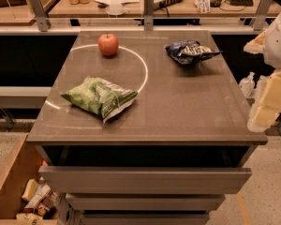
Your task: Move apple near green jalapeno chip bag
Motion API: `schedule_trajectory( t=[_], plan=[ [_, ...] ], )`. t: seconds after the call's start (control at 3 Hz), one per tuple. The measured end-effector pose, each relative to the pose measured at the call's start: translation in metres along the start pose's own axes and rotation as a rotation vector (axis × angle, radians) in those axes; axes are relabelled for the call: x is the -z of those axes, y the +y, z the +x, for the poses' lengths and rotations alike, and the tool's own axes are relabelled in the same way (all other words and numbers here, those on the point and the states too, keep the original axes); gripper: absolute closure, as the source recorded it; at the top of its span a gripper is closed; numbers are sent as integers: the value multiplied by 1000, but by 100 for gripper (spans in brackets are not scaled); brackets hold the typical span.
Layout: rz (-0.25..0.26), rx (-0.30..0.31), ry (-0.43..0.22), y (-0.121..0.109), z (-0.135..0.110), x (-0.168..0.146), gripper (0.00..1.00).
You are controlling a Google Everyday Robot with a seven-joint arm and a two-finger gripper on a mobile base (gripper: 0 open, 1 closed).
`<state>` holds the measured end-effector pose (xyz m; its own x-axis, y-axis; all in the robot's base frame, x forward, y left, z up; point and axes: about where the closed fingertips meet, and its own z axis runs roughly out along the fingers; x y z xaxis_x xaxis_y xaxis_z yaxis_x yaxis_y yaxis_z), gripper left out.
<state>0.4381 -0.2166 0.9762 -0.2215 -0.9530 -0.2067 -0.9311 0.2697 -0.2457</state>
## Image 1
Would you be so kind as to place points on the middle grey drawer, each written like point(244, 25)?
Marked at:
point(130, 202)

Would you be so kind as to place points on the metal bracket post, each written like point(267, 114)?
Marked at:
point(258, 20)
point(148, 15)
point(43, 24)

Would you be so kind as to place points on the red apple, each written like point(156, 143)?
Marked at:
point(108, 44)

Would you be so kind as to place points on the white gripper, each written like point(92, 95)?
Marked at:
point(278, 44)

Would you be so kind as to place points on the grey drawer cabinet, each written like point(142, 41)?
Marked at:
point(182, 117)

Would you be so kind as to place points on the blue chip bag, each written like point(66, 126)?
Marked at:
point(188, 52)

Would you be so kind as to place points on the yellow snack packet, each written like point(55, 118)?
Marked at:
point(30, 190)

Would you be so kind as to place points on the right metal bracket post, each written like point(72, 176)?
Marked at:
point(258, 20)

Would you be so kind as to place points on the middle metal bracket post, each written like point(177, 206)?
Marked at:
point(148, 15)

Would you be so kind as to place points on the clear sanitizer bottle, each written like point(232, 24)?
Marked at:
point(247, 84)

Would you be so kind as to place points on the patterned white mug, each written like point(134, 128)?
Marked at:
point(203, 6)

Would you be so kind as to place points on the grey power strip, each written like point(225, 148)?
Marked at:
point(158, 4)

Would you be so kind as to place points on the green jalapeno chip bag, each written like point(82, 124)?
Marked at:
point(100, 97)

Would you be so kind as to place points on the left metal bracket post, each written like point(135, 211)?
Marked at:
point(43, 24)

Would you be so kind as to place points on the grey drawer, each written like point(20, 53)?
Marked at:
point(145, 219)
point(130, 202)
point(124, 180)

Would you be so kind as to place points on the white striped snack box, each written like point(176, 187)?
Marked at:
point(40, 195)

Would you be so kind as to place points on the top grey drawer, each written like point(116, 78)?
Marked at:
point(124, 180)

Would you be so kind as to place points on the bottom grey drawer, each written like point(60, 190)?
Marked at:
point(145, 219)

